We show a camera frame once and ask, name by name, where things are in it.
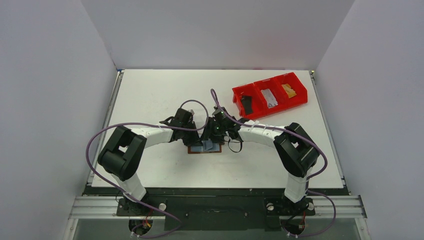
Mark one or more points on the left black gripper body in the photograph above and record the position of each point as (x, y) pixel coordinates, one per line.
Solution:
(190, 138)

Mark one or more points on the black VIP card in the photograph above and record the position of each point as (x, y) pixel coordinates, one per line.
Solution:
(246, 102)

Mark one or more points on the silver card in bin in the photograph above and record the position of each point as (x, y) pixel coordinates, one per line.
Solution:
(269, 97)

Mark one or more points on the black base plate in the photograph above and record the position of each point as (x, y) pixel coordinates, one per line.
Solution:
(215, 209)

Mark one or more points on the red middle bin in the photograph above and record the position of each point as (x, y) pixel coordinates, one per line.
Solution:
(274, 95)

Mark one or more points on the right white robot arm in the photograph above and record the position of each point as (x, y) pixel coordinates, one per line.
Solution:
(292, 144)

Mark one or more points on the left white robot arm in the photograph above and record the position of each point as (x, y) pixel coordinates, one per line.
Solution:
(122, 153)

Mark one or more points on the red bin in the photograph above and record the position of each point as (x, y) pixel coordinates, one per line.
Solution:
(258, 102)
(274, 95)
(302, 93)

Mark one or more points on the red left bin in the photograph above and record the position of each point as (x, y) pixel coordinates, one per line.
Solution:
(258, 102)

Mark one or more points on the red right bin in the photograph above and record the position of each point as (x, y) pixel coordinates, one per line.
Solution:
(302, 93)

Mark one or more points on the gold card in bin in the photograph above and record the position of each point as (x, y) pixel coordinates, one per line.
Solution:
(289, 90)

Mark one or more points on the aluminium rail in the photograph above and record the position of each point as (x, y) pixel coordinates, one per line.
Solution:
(105, 207)

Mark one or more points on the brown leather card holder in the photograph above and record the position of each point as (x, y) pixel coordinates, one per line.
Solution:
(206, 147)

